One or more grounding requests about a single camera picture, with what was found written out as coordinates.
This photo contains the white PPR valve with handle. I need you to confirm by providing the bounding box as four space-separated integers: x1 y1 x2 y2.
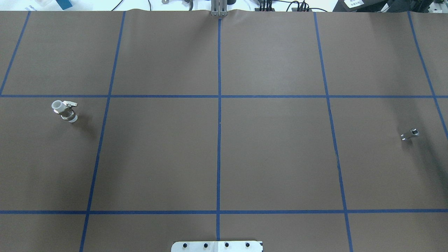
51 100 78 123

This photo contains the small metal pipe fitting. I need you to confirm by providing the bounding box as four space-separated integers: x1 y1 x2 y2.
400 128 419 141

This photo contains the aluminium frame post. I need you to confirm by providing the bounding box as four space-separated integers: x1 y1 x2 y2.
211 0 228 17

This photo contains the white pedestal column with base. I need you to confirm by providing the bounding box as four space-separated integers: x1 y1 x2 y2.
171 240 264 252

